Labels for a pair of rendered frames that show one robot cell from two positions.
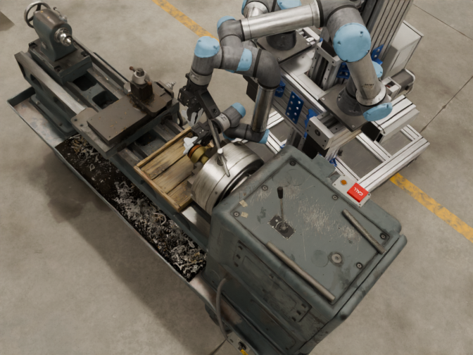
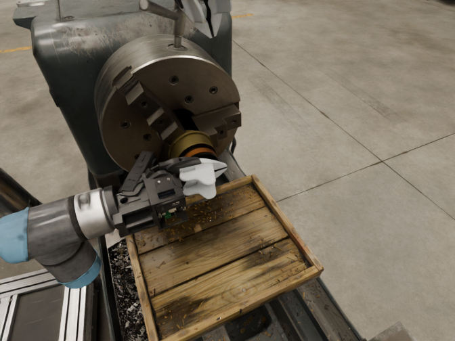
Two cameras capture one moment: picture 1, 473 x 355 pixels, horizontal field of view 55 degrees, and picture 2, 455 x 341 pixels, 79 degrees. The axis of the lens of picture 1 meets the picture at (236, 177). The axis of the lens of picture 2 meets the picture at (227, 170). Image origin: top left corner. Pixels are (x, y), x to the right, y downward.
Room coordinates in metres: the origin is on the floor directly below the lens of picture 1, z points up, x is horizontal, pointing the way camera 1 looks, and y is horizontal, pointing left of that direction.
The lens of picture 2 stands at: (1.39, 0.43, 1.45)
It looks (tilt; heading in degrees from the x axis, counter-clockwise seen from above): 45 degrees down; 211
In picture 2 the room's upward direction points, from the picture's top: straight up
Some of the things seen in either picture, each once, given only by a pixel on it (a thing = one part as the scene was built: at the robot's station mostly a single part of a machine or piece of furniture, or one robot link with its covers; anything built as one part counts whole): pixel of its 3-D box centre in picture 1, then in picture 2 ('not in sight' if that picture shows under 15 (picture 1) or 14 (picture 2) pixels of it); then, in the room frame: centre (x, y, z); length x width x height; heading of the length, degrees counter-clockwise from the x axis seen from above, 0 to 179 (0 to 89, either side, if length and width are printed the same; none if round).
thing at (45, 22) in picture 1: (55, 39); not in sight; (1.67, 1.03, 1.01); 0.30 x 0.20 x 0.29; 55
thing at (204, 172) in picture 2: (188, 142); (206, 173); (1.12, 0.23, 1.10); 0.09 x 0.06 x 0.03; 144
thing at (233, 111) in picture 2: (197, 179); (220, 122); (0.96, 0.16, 1.09); 0.12 x 0.11 x 0.05; 145
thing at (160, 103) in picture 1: (146, 100); not in sight; (1.40, 0.49, 0.99); 0.20 x 0.10 x 0.05; 55
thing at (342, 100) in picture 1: (355, 96); not in sight; (1.46, -0.46, 1.21); 0.15 x 0.15 x 0.10
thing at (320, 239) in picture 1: (301, 241); (132, 59); (0.78, -0.30, 1.06); 0.59 x 0.48 x 0.39; 55
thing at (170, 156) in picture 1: (184, 166); (216, 245); (1.14, 0.25, 0.89); 0.36 x 0.30 x 0.04; 145
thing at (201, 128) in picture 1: (206, 131); (148, 199); (1.21, 0.17, 1.08); 0.12 x 0.09 x 0.08; 144
